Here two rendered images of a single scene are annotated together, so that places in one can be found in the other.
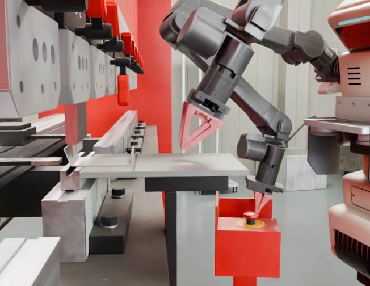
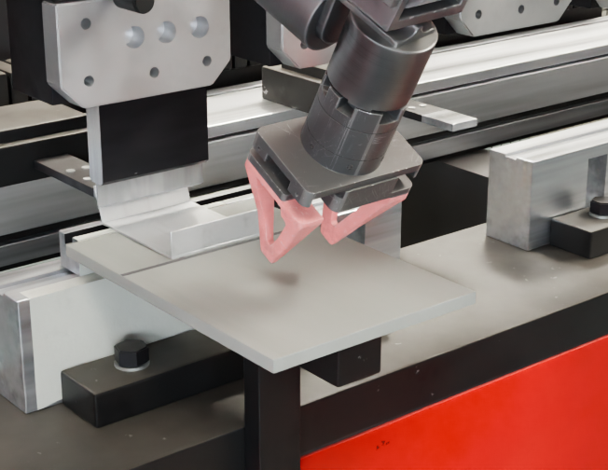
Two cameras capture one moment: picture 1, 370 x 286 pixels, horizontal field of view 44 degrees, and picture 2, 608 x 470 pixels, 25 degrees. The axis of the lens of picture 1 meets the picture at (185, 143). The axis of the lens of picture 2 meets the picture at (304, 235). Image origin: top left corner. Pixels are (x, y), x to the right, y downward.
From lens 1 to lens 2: 83 cm
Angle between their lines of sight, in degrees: 55
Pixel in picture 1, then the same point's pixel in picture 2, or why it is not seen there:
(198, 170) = (201, 320)
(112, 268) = (24, 444)
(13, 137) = (309, 94)
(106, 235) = (79, 381)
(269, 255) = not seen: outside the picture
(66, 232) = (6, 350)
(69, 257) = (11, 394)
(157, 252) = (136, 454)
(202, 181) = not seen: hidden behind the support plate
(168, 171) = (162, 298)
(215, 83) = (314, 119)
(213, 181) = not seen: hidden behind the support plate
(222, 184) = (326, 368)
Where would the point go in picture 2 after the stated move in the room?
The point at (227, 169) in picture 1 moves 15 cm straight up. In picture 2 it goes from (242, 342) to (239, 117)
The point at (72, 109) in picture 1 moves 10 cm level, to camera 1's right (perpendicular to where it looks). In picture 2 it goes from (93, 113) to (157, 144)
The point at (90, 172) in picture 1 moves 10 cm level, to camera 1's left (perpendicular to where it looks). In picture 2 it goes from (76, 251) to (22, 214)
